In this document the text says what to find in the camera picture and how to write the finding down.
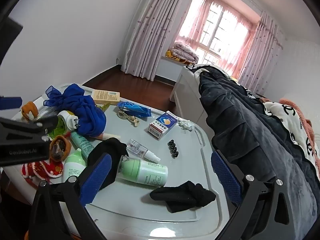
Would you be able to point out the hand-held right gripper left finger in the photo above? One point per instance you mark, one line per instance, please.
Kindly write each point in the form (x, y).
(96, 180)

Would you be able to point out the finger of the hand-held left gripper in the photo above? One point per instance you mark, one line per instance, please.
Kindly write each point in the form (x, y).
(22, 130)
(10, 103)

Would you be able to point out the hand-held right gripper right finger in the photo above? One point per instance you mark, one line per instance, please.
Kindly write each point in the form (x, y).
(226, 177)

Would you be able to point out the blue chiffon scarf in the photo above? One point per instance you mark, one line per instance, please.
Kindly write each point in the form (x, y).
(87, 115)

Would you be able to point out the blue white medicine box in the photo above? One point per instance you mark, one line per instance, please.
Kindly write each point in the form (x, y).
(162, 125)

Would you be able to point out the red knitted ornament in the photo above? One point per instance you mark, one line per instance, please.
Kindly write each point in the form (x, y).
(42, 170)

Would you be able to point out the white capped green bottle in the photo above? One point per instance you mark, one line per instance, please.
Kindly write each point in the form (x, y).
(73, 165)

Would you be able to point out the green translucent dish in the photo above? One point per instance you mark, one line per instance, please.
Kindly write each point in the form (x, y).
(58, 130)

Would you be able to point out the black sock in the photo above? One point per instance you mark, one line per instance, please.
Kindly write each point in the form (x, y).
(110, 146)
(185, 195)

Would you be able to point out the teal green tube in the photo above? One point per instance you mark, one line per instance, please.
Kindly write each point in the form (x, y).
(83, 143)

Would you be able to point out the orange brown felt pouch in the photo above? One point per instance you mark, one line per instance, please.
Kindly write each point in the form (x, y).
(62, 152)

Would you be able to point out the white plug adapter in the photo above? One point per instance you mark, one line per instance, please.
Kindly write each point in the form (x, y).
(65, 117)

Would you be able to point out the pink tube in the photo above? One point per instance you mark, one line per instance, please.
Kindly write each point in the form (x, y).
(110, 136)

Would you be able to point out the white plastic storage lid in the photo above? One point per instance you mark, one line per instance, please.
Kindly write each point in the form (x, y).
(135, 206)

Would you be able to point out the green bottle with clear cap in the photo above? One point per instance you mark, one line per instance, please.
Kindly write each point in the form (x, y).
(147, 173)

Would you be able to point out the small clear spray bottle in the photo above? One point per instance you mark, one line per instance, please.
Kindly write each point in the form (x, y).
(137, 147)

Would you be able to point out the black bead hair clip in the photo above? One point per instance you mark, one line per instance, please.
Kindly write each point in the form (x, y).
(172, 146)

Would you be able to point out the crumpled clear wrapper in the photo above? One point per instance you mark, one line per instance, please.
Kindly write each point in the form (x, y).
(186, 125)

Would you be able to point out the green plastic comb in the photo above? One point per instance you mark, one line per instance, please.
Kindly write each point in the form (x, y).
(105, 107)

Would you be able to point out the blue plastic packet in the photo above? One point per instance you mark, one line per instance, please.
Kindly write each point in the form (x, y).
(135, 108)

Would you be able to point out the beige cardboard box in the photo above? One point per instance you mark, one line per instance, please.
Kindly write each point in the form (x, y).
(105, 97)

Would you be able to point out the pink dotted curtain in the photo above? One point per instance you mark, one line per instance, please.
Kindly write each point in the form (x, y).
(150, 30)
(262, 55)

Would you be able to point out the folded pink quilt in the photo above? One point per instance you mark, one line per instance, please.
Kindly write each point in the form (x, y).
(183, 51)

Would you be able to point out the folded yellow blanket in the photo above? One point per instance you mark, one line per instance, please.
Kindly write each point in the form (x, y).
(170, 54)

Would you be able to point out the window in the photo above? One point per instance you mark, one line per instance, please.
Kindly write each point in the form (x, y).
(225, 35)

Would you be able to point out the pink sheer curtain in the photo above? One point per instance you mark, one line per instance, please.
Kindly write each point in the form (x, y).
(195, 25)

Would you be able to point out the white bed frame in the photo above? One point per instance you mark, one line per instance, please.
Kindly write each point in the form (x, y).
(187, 92)

